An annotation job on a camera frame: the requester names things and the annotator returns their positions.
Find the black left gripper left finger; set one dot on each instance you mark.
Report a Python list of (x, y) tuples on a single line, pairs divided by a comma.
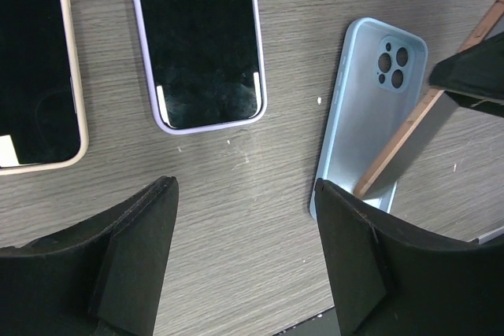
[(101, 276)]

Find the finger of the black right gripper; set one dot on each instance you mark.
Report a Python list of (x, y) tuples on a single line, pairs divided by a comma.
[(473, 78)]

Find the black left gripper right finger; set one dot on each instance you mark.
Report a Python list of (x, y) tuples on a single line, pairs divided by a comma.
[(389, 277)]

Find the black gold smartphone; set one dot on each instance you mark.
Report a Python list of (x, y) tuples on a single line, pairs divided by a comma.
[(422, 124)]

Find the light blue phone case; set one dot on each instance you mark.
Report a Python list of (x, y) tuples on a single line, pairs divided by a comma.
[(378, 83)]

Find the lavender phone case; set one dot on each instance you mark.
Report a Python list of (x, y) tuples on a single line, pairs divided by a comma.
[(260, 92)]

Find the beige phone case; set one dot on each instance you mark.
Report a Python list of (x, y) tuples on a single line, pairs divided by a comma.
[(75, 88)]

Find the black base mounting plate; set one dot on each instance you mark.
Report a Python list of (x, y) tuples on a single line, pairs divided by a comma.
[(322, 324)]

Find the aluminium front rail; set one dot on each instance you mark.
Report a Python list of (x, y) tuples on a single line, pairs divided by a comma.
[(489, 236)]

